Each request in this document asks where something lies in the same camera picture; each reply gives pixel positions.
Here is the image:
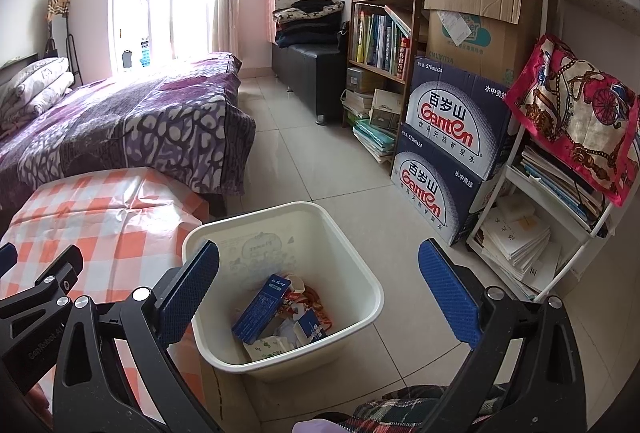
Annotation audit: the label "black coat stand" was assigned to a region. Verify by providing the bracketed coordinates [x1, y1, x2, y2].
[44, 13, 84, 86]

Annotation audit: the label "pink printed scarf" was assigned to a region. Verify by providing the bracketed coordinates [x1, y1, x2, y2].
[505, 34, 640, 208]

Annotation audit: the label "orange checked tablecloth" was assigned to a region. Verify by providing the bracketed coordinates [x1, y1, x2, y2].
[0, 167, 211, 433]

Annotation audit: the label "white plastic bin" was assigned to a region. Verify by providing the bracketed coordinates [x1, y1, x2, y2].
[181, 202, 385, 381]

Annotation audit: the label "crushed red noodle cup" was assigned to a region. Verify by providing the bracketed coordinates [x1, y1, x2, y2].
[280, 283, 333, 329]

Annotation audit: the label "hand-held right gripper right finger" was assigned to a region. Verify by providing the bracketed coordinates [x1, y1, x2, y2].
[417, 238, 587, 433]

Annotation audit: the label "stack of folded clothes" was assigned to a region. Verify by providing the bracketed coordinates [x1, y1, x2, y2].
[272, 0, 346, 48]

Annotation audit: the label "stack of thin books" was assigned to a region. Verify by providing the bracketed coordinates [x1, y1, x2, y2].
[515, 143, 608, 226]

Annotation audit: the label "stack of books and boxes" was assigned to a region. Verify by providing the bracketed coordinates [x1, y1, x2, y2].
[341, 86, 406, 164]

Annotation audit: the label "row of colourful books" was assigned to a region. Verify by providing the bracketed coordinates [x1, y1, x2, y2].
[352, 6, 413, 79]

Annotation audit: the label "plaid trousers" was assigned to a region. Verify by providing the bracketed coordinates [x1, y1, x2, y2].
[345, 383, 506, 433]

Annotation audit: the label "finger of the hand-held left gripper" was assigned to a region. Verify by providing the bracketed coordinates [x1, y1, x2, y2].
[0, 245, 84, 329]
[0, 243, 18, 276]

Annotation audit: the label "brown cardboard box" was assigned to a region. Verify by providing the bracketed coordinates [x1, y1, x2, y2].
[424, 0, 541, 86]

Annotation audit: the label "stack of white papers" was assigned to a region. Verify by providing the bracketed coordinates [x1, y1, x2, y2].
[475, 196, 563, 296]

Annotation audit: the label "long blue carton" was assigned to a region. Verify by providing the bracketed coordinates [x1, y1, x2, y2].
[231, 274, 292, 345]

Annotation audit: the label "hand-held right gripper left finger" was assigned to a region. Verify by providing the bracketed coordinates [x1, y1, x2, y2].
[50, 240, 221, 433]

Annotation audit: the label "blue water carton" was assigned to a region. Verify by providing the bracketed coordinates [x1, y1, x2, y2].
[390, 123, 501, 246]
[404, 56, 515, 181]

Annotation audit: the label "folded floral quilt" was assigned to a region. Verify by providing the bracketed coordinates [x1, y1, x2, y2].
[0, 57, 75, 124]

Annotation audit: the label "black bench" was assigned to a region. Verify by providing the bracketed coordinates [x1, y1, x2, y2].
[271, 42, 348, 124]

